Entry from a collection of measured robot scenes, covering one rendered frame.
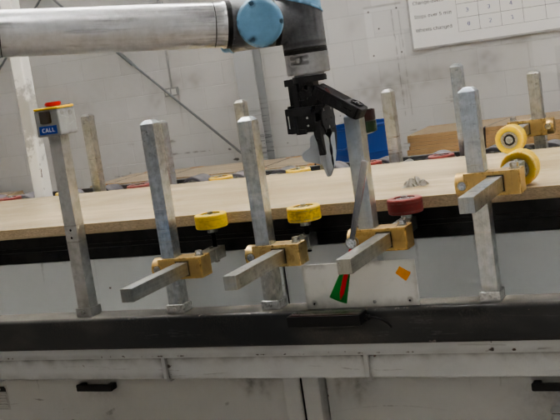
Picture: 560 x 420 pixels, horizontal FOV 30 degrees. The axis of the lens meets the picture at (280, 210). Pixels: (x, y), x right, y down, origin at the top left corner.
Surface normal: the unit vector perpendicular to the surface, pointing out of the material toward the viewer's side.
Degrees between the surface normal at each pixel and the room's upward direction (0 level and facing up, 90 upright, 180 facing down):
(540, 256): 90
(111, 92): 90
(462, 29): 90
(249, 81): 90
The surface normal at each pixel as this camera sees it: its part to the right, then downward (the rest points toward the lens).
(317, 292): -0.40, 0.18
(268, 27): 0.29, 0.10
